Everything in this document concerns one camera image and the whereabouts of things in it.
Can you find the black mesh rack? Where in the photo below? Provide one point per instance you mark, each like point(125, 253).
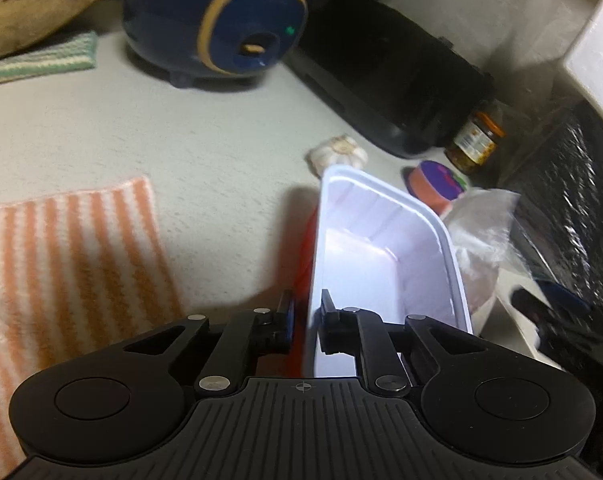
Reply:
point(571, 200)

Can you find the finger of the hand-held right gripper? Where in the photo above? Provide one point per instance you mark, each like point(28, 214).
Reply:
point(556, 300)

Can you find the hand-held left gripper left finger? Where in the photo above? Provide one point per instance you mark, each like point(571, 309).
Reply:
point(284, 322)

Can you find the orange striped cloth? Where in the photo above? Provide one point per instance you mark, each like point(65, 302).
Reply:
point(66, 270)

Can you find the white foam box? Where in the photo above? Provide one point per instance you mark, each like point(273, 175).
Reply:
point(599, 60)

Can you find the black kitchen appliance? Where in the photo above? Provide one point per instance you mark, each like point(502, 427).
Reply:
point(396, 75)

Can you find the clear plastic bag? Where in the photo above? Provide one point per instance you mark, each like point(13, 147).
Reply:
point(481, 230)

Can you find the white plastic food tray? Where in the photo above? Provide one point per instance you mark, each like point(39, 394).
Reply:
point(381, 260)

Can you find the glass jar with orange lid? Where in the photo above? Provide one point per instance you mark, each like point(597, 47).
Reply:
point(476, 145)

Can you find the wooden bowl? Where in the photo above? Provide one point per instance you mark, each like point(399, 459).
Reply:
point(31, 5)

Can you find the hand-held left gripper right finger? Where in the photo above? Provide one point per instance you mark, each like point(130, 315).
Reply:
point(327, 325)

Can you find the green striped cloth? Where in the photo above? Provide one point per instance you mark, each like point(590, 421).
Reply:
point(41, 60)

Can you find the navy round appliance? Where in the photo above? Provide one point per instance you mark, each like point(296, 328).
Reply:
point(181, 15)

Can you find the orange and purple small container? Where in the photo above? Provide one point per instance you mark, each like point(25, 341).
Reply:
point(434, 185)

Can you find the garlic bulb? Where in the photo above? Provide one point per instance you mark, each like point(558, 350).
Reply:
point(337, 152)

